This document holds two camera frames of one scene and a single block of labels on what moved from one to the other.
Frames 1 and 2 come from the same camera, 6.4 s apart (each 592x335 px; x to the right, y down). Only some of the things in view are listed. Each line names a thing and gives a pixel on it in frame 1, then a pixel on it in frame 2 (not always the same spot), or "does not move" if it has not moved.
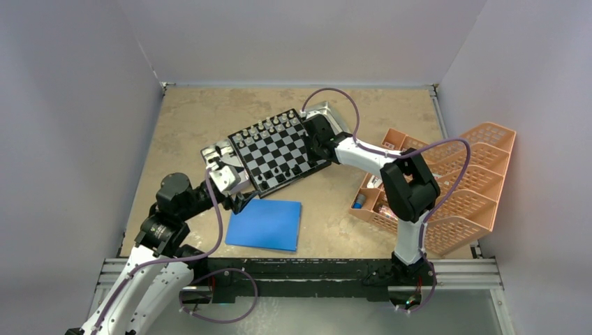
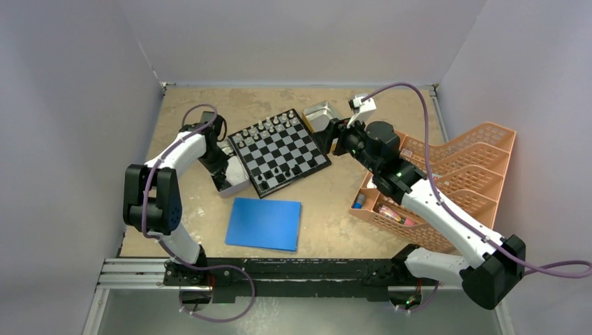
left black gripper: (236, 203) → (219, 167)
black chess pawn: (269, 174) does not move
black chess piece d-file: (296, 169) does not move
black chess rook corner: (264, 185) does not move
